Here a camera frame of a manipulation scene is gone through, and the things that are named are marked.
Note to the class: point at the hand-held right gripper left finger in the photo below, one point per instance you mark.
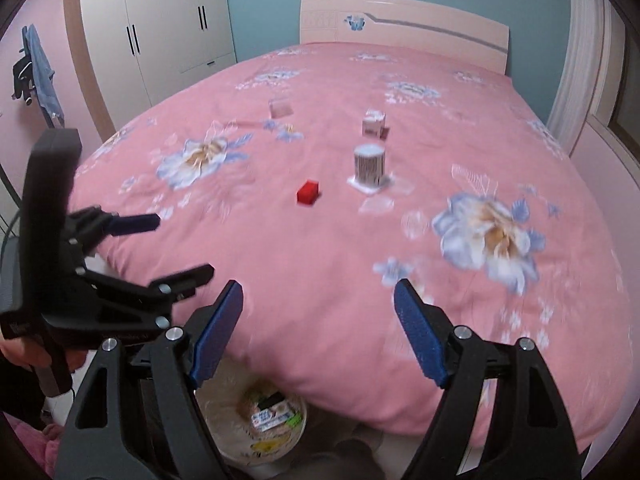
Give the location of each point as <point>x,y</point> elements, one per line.
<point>217,337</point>

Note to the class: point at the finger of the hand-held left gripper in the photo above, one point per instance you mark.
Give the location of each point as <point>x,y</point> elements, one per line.
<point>180,280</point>
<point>135,224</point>

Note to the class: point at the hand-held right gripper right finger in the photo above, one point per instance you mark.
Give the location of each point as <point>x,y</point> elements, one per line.
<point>420,337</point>

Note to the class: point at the small black item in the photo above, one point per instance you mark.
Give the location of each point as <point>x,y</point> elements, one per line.
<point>270,400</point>

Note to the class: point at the white brown milk carton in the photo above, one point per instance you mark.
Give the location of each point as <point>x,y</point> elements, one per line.
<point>272,416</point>

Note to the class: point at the white paper bin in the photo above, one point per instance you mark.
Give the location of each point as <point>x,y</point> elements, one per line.
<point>225,440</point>

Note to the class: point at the green block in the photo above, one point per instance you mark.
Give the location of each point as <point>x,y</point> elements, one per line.
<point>294,419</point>

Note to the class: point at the person's left hand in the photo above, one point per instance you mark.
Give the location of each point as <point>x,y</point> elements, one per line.
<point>20,355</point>

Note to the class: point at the pink floral blanket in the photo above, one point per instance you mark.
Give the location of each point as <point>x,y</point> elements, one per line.
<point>350,260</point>

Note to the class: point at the transparent plastic lid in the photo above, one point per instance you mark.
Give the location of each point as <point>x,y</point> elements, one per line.
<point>375,206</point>

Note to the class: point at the red block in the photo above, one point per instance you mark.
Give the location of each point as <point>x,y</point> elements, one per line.
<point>307,192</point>

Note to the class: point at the white paper coaster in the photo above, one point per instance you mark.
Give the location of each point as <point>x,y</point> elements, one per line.
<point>372,187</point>

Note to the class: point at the blue hanging cloth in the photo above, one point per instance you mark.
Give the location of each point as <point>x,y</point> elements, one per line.
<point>44,75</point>

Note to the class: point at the white printed can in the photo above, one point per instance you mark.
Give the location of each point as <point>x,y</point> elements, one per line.
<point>369,164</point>

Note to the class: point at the transparent plastic cup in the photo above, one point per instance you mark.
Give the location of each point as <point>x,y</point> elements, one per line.
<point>280,109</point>

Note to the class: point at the white wardrobe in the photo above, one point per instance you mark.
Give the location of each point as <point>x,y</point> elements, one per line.
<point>160,25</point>

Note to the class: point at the pink fleece garment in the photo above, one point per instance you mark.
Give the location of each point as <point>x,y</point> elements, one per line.
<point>25,450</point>

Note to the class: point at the small white pink carton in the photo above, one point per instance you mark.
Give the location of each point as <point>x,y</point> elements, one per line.
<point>373,123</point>

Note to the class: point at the white bed headboard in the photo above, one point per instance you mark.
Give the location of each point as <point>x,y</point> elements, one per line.
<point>425,25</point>

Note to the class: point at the white window trim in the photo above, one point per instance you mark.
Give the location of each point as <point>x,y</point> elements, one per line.
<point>580,50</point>

